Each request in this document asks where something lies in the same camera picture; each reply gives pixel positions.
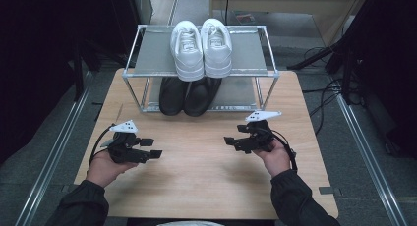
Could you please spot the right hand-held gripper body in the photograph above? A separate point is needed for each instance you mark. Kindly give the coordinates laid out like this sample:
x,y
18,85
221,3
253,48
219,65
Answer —
x,y
262,139

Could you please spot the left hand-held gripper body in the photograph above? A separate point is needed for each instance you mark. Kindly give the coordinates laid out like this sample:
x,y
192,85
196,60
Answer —
x,y
126,150

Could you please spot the black slip-on shoe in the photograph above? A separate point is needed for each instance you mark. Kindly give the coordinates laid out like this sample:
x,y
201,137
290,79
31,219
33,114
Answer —
x,y
201,100
172,98

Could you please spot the white lace-up sneaker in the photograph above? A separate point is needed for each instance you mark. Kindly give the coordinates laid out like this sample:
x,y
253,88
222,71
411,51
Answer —
x,y
187,52
217,49

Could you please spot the metal shoe rack grey shelves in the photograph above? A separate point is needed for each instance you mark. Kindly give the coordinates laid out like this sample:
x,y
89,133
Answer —
x,y
154,52

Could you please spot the person's right hand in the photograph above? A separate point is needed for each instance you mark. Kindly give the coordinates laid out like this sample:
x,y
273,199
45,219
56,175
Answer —
x,y
277,160

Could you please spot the person's left hand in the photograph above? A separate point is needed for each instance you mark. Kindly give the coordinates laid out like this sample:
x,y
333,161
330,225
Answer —
x,y
105,168

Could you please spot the person's light grey clothing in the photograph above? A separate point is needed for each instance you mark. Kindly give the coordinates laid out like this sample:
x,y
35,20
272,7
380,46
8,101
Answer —
x,y
187,224

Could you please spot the black stand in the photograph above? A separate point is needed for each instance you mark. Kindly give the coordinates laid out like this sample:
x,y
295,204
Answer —
x,y
77,75

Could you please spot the black stand leg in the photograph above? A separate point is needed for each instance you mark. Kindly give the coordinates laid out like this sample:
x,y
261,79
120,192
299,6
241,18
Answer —
x,y
311,58

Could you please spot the red and white floor item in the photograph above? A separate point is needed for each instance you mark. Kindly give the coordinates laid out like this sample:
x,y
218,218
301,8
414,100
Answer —
x,y
245,18

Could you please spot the beige cabinet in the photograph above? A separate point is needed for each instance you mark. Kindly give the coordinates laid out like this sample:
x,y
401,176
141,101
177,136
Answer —
x,y
278,0

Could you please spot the grey cabinet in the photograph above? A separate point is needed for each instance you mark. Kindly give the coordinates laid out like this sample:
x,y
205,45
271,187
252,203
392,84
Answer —
x,y
144,6

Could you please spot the aluminium floor rail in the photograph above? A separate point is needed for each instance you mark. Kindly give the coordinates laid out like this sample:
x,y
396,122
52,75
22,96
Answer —
x,y
49,167
370,160

